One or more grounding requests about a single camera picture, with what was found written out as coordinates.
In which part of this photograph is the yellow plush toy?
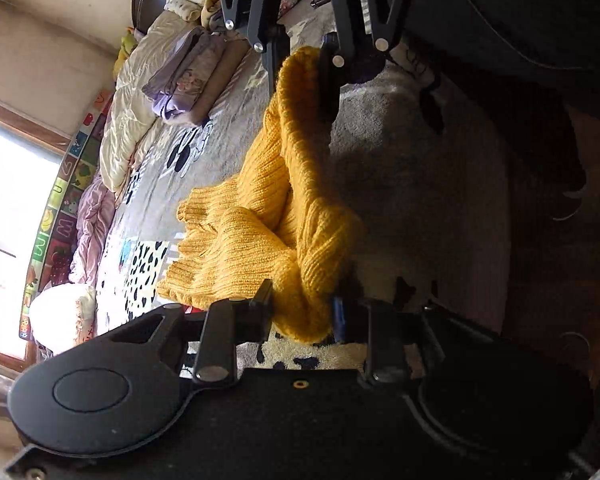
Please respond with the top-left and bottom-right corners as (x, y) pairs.
(112, 27), (137, 81)

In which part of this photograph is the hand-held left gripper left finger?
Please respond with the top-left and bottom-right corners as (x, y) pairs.
(102, 279), (275, 387)

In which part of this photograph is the beige folded garment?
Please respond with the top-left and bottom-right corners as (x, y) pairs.
(190, 40), (254, 127)

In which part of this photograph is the pink quilt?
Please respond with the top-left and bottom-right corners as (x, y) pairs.
(69, 175), (119, 286)

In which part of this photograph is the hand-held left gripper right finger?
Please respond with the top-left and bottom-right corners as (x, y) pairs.
(331, 295), (501, 388)

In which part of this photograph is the lilac floral folded garment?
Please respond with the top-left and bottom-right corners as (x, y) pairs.
(152, 40), (232, 122)

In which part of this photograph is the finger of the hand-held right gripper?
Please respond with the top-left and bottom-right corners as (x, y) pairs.
(316, 0), (422, 122)
(214, 0), (292, 97)

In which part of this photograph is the cream quilt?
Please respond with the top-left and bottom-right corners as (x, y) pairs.
(99, 10), (202, 194)

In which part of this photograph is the white plastic bag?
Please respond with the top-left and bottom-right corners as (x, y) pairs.
(30, 282), (99, 356)

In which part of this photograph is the window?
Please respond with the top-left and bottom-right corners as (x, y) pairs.
(0, 95), (71, 376)

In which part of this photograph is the white patterned baby blanket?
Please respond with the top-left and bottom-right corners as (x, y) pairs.
(164, 0), (224, 26)

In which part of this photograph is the yellow knit sweater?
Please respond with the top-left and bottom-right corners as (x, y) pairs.
(157, 45), (367, 344)

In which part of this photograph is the colourful alphabet foam mat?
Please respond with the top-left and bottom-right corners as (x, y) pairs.
(19, 89), (116, 344)

